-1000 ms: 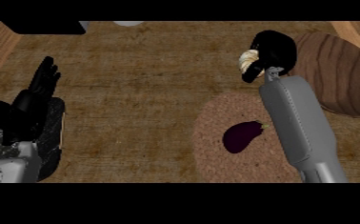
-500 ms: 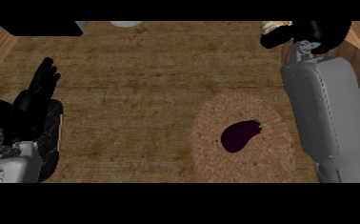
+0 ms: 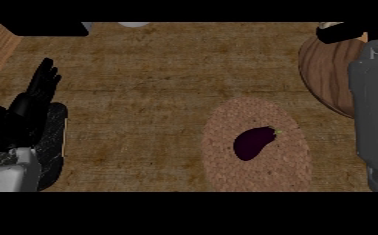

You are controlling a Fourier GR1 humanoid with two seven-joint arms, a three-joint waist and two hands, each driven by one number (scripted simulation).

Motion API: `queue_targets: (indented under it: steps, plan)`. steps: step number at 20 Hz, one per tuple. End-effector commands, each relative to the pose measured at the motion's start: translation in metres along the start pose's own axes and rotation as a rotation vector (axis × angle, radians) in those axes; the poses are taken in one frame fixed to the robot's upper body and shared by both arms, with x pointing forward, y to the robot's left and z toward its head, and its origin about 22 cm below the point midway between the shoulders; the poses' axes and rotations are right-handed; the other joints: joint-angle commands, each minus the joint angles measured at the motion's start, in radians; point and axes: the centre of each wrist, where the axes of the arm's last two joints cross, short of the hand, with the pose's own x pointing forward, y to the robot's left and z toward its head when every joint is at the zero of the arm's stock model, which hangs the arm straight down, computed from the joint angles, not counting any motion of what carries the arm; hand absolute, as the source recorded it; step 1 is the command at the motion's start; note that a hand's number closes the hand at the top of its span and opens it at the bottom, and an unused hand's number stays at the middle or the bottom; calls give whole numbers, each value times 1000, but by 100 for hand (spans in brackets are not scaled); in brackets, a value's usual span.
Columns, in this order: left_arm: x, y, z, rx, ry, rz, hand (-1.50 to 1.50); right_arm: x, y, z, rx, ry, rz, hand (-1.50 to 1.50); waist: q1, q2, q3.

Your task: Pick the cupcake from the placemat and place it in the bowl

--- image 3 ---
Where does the dark purple eggplant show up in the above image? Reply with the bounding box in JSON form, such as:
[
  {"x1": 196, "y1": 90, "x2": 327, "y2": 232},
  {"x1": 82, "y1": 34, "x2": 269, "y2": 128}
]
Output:
[{"x1": 233, "y1": 125, "x2": 284, "y2": 162}]

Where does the black appliance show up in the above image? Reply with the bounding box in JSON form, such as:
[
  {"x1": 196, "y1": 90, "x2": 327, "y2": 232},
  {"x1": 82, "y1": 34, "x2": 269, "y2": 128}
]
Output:
[{"x1": 0, "y1": 21, "x2": 91, "y2": 38}]

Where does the black speckled marble board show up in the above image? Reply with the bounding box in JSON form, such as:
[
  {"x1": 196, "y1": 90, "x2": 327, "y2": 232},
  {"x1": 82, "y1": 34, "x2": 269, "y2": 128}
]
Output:
[{"x1": 0, "y1": 101, "x2": 70, "y2": 192}]

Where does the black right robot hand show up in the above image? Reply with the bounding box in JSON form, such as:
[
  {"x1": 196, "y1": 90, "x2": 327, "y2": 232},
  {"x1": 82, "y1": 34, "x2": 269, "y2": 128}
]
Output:
[{"x1": 315, "y1": 22, "x2": 370, "y2": 45}]

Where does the pale beige object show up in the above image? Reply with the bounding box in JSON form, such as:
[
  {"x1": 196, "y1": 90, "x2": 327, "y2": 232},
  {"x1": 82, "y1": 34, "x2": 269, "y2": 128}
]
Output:
[{"x1": 318, "y1": 21, "x2": 346, "y2": 30}]

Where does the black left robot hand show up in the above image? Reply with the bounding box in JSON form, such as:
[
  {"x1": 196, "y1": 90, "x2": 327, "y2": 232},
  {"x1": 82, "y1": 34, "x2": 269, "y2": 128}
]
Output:
[{"x1": 0, "y1": 57, "x2": 64, "y2": 153}]

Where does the round woven brown placemat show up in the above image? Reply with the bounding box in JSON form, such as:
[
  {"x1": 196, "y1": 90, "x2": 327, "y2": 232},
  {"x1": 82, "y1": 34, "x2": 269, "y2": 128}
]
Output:
[{"x1": 201, "y1": 96, "x2": 315, "y2": 193}]

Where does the pale grey round object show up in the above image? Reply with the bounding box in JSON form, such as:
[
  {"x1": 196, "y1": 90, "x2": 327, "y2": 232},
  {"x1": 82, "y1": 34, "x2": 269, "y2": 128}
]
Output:
[{"x1": 117, "y1": 21, "x2": 153, "y2": 29}]

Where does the small grey object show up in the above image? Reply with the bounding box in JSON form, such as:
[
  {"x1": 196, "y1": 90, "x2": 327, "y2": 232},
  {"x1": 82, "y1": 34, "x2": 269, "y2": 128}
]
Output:
[{"x1": 80, "y1": 21, "x2": 97, "y2": 34}]

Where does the round dark wooden board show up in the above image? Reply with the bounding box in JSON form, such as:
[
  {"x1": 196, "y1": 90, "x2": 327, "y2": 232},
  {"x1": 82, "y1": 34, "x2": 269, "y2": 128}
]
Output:
[{"x1": 297, "y1": 32, "x2": 370, "y2": 120}]

